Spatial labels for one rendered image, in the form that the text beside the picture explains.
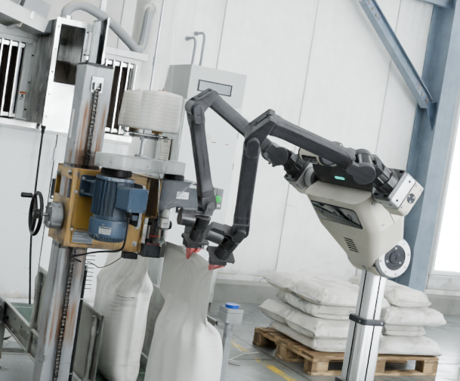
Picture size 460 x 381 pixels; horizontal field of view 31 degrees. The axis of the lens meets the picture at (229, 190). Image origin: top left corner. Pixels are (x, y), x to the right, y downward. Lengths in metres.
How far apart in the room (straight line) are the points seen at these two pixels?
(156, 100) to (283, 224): 5.37
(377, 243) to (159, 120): 0.94
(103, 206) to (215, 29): 4.98
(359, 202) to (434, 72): 6.45
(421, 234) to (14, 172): 4.62
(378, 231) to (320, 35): 5.71
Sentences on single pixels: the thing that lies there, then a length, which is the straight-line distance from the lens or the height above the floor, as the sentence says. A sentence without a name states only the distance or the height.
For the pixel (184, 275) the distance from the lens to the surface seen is 3.39.
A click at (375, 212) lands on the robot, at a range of 3.02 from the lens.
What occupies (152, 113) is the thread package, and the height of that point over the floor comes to 1.60.
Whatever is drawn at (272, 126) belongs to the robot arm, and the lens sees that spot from 2.68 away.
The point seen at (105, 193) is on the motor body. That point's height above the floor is 1.27.
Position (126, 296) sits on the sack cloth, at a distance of 3.79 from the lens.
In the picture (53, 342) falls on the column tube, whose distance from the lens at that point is 3.53.
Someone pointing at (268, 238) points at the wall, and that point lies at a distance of 8.45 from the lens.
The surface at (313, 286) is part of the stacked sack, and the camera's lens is 6.15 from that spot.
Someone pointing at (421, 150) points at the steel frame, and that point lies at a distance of 9.30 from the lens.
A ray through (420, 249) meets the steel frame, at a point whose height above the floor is 0.75.
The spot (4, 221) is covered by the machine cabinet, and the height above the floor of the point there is 0.75.
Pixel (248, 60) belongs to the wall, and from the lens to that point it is 8.19.
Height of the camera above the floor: 1.52
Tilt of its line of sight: 3 degrees down
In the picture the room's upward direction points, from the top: 9 degrees clockwise
